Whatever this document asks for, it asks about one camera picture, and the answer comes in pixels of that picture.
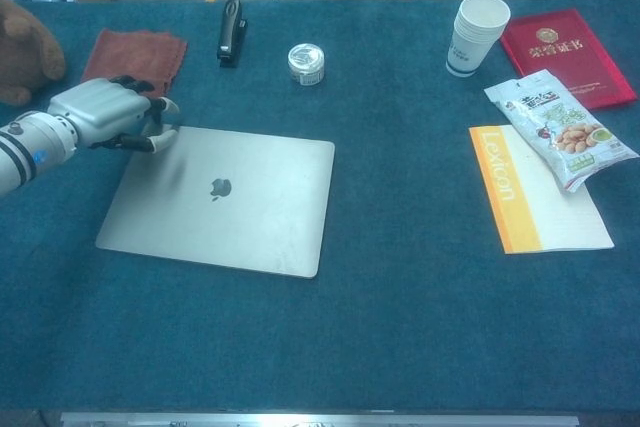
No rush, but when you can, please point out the small clear round jar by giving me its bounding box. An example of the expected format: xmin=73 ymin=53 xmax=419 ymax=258
xmin=287 ymin=42 xmax=325 ymax=88

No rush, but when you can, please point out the folded orange-brown cloth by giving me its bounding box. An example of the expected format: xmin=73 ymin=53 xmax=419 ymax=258
xmin=80 ymin=28 xmax=189 ymax=98

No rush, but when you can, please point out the aluminium frame rail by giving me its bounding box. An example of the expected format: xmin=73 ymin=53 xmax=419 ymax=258
xmin=59 ymin=411 xmax=580 ymax=427

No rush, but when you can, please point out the yellow white Lexicon notebook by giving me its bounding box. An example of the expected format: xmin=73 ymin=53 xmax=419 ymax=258
xmin=468 ymin=124 xmax=615 ymax=255

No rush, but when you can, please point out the blue tablecloth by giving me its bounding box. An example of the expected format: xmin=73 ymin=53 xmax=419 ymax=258
xmin=0 ymin=0 xmax=640 ymax=413

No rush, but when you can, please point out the white peanut snack bag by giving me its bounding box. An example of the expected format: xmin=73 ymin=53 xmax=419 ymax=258
xmin=483 ymin=68 xmax=640 ymax=194

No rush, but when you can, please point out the stack of white paper cups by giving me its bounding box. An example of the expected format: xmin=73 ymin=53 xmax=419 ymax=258
xmin=445 ymin=0 xmax=512 ymax=78

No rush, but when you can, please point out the silver apple laptop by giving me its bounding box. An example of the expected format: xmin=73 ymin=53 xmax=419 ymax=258
xmin=94 ymin=125 xmax=336 ymax=280

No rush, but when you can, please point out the brown plush toy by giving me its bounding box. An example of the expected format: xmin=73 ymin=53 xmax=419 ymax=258
xmin=0 ymin=0 xmax=67 ymax=107

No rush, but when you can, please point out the red certificate folder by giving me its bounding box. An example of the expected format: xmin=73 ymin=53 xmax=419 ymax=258
xmin=500 ymin=8 xmax=638 ymax=111

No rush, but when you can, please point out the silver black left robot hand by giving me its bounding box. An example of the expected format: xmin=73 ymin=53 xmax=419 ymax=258
xmin=47 ymin=75 xmax=180 ymax=154

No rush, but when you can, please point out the black stapler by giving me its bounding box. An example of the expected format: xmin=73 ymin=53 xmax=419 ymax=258
xmin=215 ymin=0 xmax=250 ymax=69

